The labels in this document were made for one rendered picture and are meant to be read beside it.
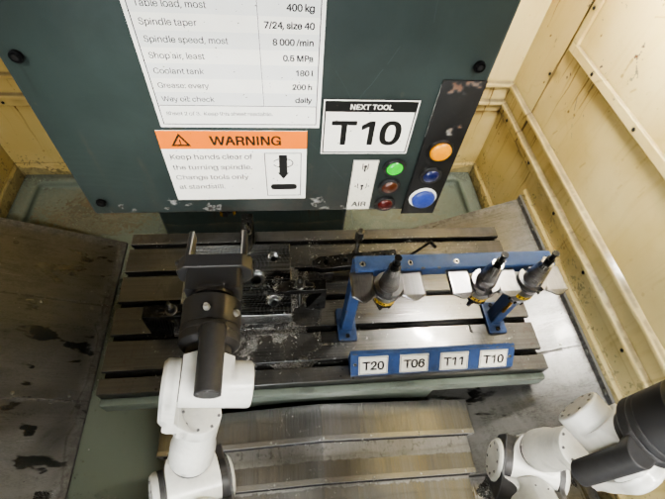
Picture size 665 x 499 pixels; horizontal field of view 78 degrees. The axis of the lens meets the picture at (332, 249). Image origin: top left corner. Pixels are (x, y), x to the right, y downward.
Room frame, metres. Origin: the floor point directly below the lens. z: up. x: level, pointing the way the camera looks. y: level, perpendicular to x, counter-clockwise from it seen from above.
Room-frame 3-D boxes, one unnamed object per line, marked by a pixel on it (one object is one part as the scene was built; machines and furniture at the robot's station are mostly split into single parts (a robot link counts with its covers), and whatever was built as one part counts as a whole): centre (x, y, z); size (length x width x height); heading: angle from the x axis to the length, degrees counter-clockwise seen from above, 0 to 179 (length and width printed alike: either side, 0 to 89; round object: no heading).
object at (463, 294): (0.50, -0.29, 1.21); 0.07 x 0.05 x 0.01; 11
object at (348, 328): (0.51, -0.07, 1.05); 0.10 x 0.05 x 0.30; 11
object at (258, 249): (0.56, 0.25, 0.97); 0.29 x 0.23 x 0.05; 101
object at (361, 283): (0.46, -0.08, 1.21); 0.07 x 0.05 x 0.01; 11
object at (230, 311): (0.30, 0.18, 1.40); 0.13 x 0.12 x 0.10; 101
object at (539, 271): (0.53, -0.45, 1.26); 0.04 x 0.04 x 0.07
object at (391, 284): (0.47, -0.13, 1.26); 0.04 x 0.04 x 0.07
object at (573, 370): (0.64, -0.42, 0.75); 0.89 x 0.70 x 0.26; 11
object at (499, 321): (0.59, -0.50, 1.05); 0.10 x 0.05 x 0.30; 11
